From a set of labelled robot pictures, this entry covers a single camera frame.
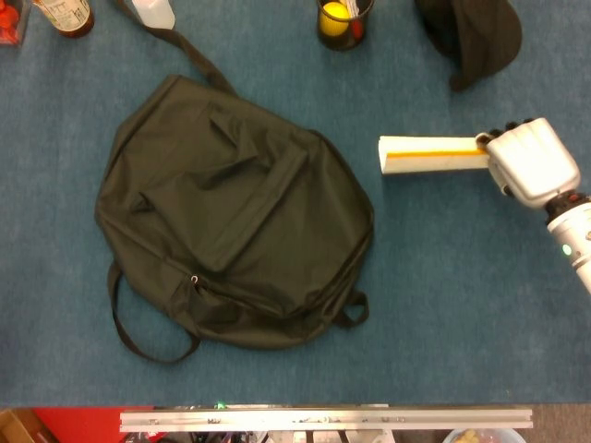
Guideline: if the clear box with red pieces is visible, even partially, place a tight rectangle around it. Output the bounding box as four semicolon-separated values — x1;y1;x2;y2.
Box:
0;0;31;47

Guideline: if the yellow ball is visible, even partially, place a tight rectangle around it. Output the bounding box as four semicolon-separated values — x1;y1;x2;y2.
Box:
321;2;352;37

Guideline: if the aluminium profile rail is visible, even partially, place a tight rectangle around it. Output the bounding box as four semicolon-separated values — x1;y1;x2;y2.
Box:
118;409;535;434

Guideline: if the black fabric backpack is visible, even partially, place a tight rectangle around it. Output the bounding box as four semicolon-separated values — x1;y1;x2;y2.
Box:
94;0;376;365

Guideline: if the brown cardboard box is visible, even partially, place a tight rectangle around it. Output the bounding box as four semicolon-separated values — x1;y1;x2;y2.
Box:
0;408;59;443

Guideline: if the brown jar with label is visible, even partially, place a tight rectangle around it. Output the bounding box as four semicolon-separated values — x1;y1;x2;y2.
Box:
30;0;95;39

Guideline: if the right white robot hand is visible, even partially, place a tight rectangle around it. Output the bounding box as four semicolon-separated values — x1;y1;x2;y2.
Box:
475;117;582;209

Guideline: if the white plastic squeeze bottle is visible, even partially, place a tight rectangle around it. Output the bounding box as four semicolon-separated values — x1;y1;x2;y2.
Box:
131;0;176;30

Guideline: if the white book with yellow spine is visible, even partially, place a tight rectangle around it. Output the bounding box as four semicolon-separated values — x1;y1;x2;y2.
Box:
378;134;493;177

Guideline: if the white marker with red cap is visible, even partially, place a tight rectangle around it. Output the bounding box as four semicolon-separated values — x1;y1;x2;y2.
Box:
345;0;366;38

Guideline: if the pale blue bowl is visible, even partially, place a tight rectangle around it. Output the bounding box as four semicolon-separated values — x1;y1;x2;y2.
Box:
442;428;527;443

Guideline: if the black baseball cap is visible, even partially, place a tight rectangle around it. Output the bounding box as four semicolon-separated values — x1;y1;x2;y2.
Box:
414;0;524;92

